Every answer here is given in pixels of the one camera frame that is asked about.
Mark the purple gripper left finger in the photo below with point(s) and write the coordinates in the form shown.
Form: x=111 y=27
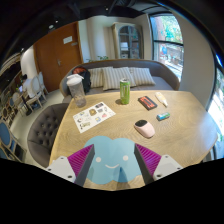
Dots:
x=75 y=167

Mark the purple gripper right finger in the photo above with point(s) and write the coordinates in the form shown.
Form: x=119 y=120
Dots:
x=154 y=166

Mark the pink and black computer mouse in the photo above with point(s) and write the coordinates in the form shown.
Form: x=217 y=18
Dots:
x=144 y=128

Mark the small teal packet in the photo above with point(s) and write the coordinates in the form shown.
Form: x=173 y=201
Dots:
x=163 y=116

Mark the grey tufted chair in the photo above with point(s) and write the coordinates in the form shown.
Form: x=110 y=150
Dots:
x=43 y=132

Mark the sticker sheet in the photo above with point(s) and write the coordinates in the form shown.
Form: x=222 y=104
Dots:
x=92 y=116

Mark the blue wooden chair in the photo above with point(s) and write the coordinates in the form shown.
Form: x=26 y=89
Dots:
x=9 y=146

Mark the cream plastic bottle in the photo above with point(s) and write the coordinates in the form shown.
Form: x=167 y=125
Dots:
x=161 y=98

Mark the green drink can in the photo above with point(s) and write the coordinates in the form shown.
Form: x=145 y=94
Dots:
x=124 y=91

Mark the white chair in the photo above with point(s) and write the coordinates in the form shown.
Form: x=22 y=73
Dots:
x=33 y=88

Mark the striped cushion right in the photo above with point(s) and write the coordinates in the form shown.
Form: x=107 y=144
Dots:
x=142 y=76

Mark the striped cushion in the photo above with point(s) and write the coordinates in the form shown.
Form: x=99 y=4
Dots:
x=142 y=76
x=112 y=77
x=100 y=77

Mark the striped cushion left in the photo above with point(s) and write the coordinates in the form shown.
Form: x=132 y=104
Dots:
x=100 y=77

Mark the black backpack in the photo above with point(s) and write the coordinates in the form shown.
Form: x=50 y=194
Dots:
x=85 y=74

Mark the grey sofa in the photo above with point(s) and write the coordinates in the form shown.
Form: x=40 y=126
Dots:
x=164 y=78

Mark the striped cushion middle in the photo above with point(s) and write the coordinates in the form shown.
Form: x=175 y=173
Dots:
x=112 y=77

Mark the wooden door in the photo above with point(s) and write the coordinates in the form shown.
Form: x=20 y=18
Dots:
x=57 y=53

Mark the glass door cabinet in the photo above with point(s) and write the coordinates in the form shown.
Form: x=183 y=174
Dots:
x=128 y=41

